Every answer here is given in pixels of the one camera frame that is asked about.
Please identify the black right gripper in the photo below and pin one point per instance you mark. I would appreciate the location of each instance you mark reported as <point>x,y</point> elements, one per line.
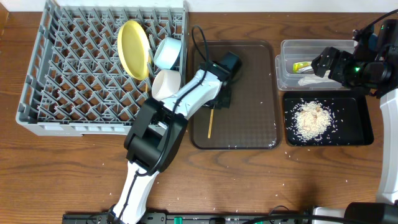
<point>342,59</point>

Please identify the white napkin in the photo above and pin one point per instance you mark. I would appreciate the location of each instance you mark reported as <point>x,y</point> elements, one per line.
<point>314,80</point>

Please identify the green orange snack wrapper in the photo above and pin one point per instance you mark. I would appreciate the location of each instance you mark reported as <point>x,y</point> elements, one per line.
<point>302,68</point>

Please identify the white pink shallow bowl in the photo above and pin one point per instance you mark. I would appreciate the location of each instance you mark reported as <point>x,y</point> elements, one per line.
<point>166,83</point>

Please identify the rice leftovers pile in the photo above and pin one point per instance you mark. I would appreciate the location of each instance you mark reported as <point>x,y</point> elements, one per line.
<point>310,122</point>

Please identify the light blue bowl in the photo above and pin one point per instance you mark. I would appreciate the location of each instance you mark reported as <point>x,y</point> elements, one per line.
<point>167,53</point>

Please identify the yellow round plate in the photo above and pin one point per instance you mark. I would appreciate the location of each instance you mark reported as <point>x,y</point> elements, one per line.
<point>133,50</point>

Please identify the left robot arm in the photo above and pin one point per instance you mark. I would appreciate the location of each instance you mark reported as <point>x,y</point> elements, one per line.
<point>156,135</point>

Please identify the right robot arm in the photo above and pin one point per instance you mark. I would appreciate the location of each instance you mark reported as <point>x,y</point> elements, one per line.
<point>372,67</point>

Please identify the dark brown serving tray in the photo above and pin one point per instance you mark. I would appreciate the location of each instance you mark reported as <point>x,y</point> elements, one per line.
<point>253,119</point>

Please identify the clear plastic bin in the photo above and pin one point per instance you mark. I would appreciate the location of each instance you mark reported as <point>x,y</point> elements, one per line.
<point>305,50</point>

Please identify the black rectangular tray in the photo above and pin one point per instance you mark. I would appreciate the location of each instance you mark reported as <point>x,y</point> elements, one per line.
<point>351,113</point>

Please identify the grey plastic dish rack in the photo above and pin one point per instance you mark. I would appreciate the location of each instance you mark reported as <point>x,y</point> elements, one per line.
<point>76,84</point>

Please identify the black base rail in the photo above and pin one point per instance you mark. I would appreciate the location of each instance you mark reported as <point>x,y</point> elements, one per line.
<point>160,218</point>

